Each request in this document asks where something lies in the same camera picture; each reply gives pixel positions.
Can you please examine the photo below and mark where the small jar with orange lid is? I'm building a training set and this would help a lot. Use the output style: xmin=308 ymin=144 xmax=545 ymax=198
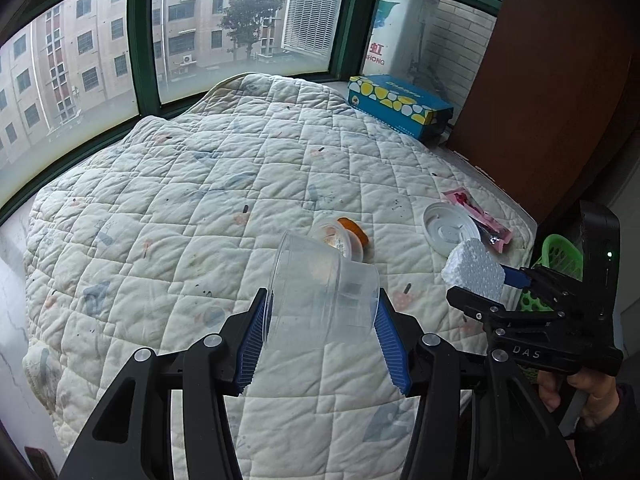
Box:
xmin=312 ymin=219 xmax=366 ymax=264

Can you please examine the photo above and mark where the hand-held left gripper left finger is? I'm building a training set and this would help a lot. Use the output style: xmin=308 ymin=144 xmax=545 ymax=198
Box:
xmin=59 ymin=287 xmax=271 ymax=480

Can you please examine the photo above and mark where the person's right forearm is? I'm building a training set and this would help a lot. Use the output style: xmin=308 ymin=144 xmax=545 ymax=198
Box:
xmin=574 ymin=384 xmax=640 ymax=480

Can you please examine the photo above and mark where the person's right hand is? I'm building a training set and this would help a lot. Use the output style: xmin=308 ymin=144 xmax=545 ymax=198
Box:
xmin=536 ymin=370 xmax=621 ymax=442

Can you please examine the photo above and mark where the blue patterned tissue box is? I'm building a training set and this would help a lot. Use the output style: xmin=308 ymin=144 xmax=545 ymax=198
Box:
xmin=347 ymin=75 xmax=455 ymax=144

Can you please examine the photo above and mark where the white round plastic lid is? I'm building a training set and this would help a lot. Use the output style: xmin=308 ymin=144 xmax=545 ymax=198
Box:
xmin=422 ymin=203 xmax=482 ymax=257

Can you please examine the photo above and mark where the beige apartment building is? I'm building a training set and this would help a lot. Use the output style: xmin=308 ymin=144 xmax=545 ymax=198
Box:
xmin=0 ymin=0 xmax=301 ymax=171

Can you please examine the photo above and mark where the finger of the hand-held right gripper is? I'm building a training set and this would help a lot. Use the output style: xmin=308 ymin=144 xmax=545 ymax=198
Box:
xmin=446 ymin=284 xmax=567 ymax=330
xmin=501 ymin=264 xmax=585 ymax=312

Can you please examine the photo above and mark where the white appliance with blue label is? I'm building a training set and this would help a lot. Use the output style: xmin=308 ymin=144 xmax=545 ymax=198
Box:
xmin=366 ymin=0 xmax=437 ymax=82

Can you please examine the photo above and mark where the pink snack wrapper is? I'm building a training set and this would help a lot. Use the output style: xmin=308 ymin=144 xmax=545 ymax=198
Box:
xmin=442 ymin=187 xmax=514 ymax=254

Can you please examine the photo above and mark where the brown wooden cabinet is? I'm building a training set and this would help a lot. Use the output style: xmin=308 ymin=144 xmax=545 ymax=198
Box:
xmin=444 ymin=0 xmax=640 ymax=227

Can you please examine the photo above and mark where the white louvred vent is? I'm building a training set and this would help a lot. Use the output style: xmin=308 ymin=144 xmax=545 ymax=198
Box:
xmin=281 ymin=0 xmax=347 ymax=57

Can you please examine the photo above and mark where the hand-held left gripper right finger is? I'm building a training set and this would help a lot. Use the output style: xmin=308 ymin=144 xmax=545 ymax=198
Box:
xmin=372 ymin=287 xmax=583 ymax=480

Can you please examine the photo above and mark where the white foam block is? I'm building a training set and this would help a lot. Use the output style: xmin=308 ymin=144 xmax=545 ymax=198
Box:
xmin=441 ymin=241 xmax=507 ymax=303

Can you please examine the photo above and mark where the green mesh waste basket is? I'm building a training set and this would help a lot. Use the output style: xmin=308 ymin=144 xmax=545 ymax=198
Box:
xmin=519 ymin=233 xmax=584 ymax=312

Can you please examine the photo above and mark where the dark flat object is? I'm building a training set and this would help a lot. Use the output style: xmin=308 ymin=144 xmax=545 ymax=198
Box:
xmin=24 ymin=446 xmax=59 ymax=480

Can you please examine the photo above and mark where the green window frame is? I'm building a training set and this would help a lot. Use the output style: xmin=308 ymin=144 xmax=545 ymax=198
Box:
xmin=0 ymin=0 xmax=507 ymax=226

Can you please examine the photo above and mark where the clear round plastic container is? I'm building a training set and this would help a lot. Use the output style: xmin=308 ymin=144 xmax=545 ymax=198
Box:
xmin=267 ymin=230 xmax=382 ymax=347

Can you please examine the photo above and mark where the white quilted blanket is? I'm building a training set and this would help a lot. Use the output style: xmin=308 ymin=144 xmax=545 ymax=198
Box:
xmin=22 ymin=72 xmax=539 ymax=480

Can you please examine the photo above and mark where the orange plastic cap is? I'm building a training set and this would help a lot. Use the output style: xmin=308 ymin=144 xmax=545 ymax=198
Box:
xmin=336 ymin=216 xmax=372 ymax=252

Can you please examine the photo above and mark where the green tree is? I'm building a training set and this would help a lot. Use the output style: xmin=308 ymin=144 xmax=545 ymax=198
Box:
xmin=219 ymin=0 xmax=284 ymax=62

